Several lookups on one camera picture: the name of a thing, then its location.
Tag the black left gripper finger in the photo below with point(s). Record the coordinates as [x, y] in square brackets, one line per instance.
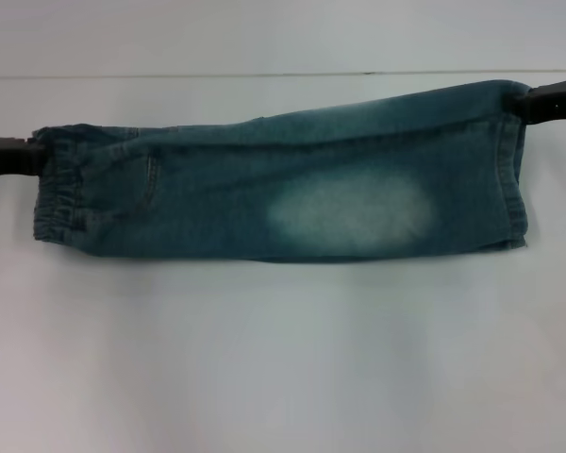
[4, 167]
[4, 146]

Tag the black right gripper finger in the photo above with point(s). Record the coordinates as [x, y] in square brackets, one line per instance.
[544, 109]
[559, 87]

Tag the blue denim shorts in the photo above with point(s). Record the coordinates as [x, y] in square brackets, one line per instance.
[283, 189]

